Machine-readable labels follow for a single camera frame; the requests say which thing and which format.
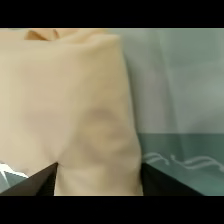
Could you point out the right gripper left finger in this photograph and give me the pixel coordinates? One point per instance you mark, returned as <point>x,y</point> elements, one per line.
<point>36,185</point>

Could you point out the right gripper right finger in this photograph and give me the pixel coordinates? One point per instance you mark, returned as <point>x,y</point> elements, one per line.
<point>160,183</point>

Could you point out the cream T-shirt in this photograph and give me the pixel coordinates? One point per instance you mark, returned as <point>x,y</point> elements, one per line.
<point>66,100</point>

